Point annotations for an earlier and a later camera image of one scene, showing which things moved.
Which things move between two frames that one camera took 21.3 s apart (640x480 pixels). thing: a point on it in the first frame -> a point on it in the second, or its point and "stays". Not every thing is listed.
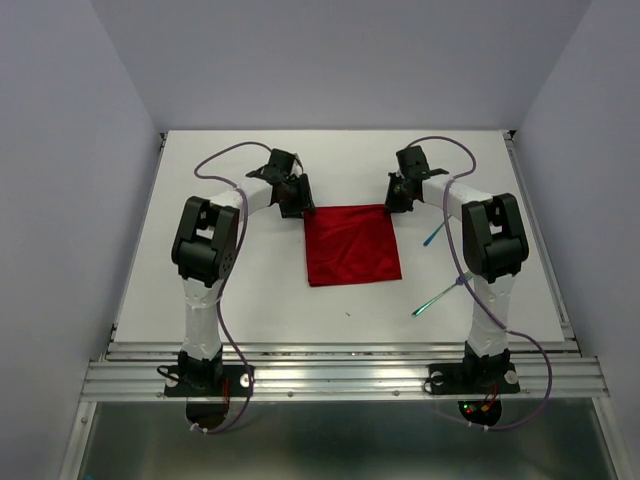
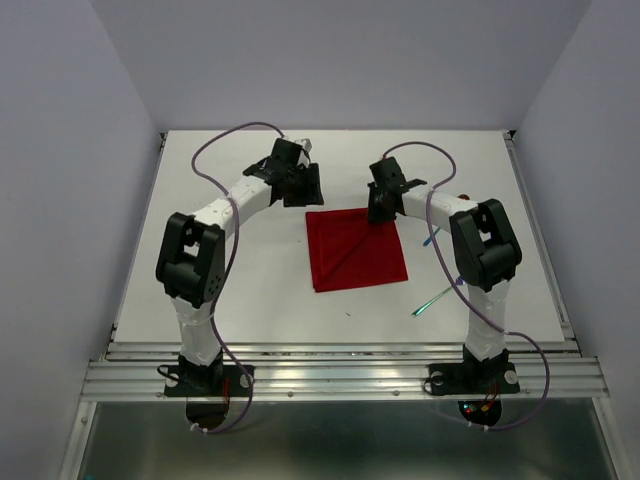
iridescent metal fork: x=458 y=282 stays
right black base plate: x=473 y=379 stays
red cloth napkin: x=349 y=244 stays
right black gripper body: x=396 y=197 -> x=376 y=206
